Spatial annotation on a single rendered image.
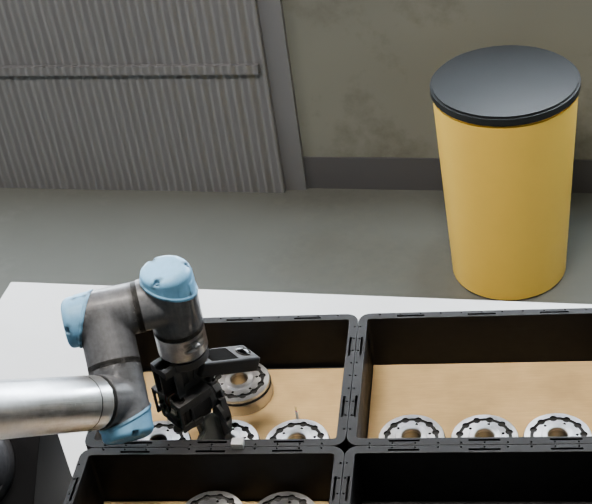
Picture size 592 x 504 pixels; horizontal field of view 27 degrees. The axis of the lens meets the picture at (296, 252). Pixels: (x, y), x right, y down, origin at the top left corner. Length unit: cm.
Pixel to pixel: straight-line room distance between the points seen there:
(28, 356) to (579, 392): 107
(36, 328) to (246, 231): 147
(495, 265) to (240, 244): 85
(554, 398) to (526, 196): 133
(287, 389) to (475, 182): 133
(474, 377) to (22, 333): 96
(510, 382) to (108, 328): 68
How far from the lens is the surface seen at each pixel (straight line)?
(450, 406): 199
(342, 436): 182
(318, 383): 205
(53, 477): 206
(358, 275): 362
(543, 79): 327
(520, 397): 200
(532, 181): 324
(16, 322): 256
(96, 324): 173
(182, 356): 179
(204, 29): 378
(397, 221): 383
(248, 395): 200
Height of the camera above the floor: 221
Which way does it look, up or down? 36 degrees down
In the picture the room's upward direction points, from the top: 9 degrees counter-clockwise
